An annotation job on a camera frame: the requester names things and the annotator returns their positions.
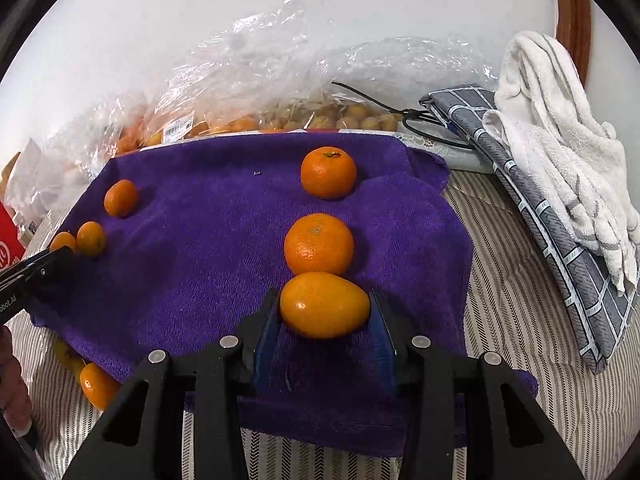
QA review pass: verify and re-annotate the white striped towel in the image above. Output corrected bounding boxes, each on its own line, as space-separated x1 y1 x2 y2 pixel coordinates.
482 30 640 297

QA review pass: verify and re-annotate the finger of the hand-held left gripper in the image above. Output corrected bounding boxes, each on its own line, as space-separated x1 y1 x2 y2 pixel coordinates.
32 246 78 293

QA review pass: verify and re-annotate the purple towel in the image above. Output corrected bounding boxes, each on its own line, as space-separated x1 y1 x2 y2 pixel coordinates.
30 132 540 458

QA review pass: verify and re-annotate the pile of bagged oranges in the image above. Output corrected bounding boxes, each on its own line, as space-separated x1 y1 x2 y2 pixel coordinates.
116 114 282 153

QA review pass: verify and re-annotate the red paper bag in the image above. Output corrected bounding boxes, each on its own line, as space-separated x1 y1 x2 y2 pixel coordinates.
0 202 27 272

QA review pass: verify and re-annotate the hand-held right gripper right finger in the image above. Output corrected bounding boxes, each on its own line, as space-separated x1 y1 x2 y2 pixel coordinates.
367 287 586 480

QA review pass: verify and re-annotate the small orange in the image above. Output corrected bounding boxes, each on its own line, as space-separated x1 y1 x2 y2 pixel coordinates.
76 221 107 259
49 231 77 256
103 179 139 219
79 362 121 411

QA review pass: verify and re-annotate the black cable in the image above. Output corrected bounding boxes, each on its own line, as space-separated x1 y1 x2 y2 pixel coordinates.
330 80 477 152

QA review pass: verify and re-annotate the crumpled clear plastic bag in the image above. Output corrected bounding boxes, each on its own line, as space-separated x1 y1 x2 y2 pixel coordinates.
44 91 152 182

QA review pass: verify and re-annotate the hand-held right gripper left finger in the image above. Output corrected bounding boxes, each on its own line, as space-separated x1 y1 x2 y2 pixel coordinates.
62 287 283 480

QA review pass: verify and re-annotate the clear plastic bag white label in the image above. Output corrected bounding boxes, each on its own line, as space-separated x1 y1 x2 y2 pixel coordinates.
142 0 346 149

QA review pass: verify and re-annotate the pile of small yellow fruits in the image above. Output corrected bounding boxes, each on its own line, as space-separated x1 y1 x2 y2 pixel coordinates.
260 100 402 132

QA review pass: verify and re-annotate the person's left hand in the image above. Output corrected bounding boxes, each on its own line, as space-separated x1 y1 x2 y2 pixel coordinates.
0 329 33 433

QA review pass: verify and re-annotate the grey checked cloth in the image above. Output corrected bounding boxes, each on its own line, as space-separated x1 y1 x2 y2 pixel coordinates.
419 84 640 376

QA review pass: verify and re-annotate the large mandarin orange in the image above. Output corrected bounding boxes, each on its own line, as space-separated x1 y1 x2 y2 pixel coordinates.
283 213 355 277
300 146 358 200

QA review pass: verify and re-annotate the smooth egg-shaped orange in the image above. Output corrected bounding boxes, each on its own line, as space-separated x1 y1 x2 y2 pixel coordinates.
279 271 372 340

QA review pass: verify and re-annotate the brown wooden door frame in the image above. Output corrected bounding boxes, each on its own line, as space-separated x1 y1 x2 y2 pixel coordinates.
552 0 594 86

